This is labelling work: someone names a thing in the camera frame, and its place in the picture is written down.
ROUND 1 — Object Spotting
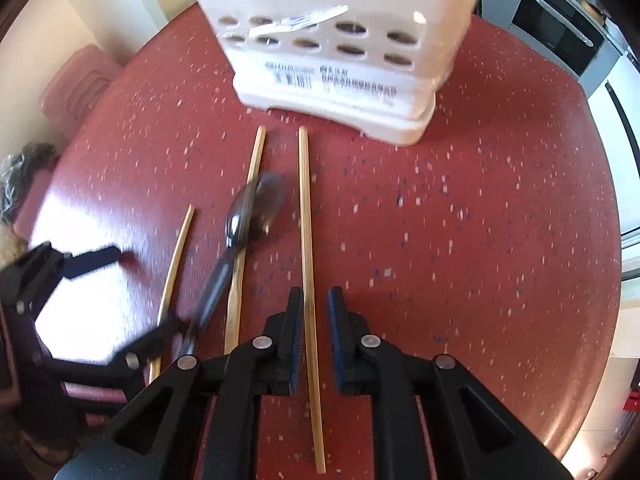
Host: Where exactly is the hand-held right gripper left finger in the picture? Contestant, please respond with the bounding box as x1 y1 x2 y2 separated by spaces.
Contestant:
54 286 306 480

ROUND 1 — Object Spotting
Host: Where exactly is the black plastic bag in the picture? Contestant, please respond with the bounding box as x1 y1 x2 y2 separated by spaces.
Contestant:
0 142 60 224

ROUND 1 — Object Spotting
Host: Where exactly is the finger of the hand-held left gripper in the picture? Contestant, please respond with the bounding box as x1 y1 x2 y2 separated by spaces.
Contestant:
47 311 190 378
0 241 122 322

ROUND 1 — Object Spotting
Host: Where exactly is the black built-in oven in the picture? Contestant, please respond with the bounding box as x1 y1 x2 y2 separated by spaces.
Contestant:
509 0 607 79

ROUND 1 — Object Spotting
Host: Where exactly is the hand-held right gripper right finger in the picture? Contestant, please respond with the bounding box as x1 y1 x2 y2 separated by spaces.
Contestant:
327 286 574 480

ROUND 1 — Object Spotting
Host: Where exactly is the stack of pink plastic stools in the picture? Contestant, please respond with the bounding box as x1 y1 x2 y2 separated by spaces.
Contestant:
39 43 124 141

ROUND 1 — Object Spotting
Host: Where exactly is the white refrigerator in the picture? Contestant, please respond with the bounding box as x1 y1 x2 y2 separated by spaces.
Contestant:
585 52 640 242

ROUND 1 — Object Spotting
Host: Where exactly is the black handled metal spoon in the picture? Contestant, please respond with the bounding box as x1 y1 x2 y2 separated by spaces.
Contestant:
180 170 289 359

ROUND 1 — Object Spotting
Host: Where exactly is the white plastic utensil holder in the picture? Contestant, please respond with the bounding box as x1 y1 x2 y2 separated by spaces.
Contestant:
178 0 489 147

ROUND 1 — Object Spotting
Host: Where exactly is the bamboo chopstick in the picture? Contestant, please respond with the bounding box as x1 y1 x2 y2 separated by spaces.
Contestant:
297 126 327 475
223 125 267 356
149 204 196 384

